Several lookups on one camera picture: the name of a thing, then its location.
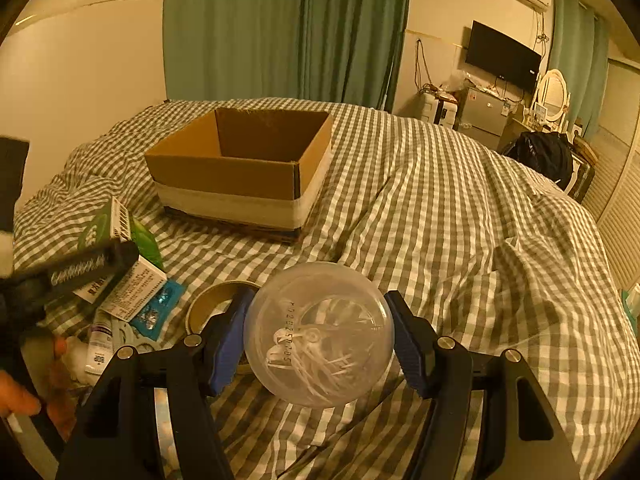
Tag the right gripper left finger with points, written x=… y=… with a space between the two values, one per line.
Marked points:
x=223 y=344

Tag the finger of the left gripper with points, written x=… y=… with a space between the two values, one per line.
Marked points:
x=61 y=276

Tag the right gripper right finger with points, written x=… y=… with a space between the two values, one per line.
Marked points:
x=416 y=345

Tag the brown tape roll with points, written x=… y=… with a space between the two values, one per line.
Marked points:
x=213 y=301

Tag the blue blister pack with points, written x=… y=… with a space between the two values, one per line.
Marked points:
x=150 y=319

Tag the clear plastic round container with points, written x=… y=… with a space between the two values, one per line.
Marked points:
x=318 y=335

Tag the green white medicine box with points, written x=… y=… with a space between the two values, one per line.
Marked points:
x=112 y=220

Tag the person's hand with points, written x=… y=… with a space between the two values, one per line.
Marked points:
x=60 y=406

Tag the white ointment tube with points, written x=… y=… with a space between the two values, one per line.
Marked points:
x=100 y=343

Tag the white labelled medicine box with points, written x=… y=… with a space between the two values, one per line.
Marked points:
x=124 y=296

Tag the green plastic packet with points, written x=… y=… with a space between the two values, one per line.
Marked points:
x=145 y=242

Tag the open cardboard box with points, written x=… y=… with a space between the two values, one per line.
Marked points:
x=261 y=169

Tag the black bag on chair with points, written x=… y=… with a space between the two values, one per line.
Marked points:
x=548 y=153

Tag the white suitcase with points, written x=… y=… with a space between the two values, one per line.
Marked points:
x=438 y=108

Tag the small grey refrigerator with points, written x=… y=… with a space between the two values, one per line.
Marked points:
x=481 y=116

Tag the white louvered wardrobe door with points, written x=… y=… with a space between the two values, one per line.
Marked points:
x=613 y=196

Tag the white oval vanity mirror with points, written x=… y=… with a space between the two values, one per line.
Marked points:
x=551 y=101

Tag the green curtain behind bed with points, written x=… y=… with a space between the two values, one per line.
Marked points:
x=344 y=51

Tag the green curtain by window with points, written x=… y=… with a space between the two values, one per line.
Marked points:
x=579 y=50

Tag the grey plastic ring holder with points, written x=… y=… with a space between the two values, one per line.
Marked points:
x=126 y=335

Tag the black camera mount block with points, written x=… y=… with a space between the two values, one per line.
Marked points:
x=13 y=155

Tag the wall mounted black television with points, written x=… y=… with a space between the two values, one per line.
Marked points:
x=502 y=56

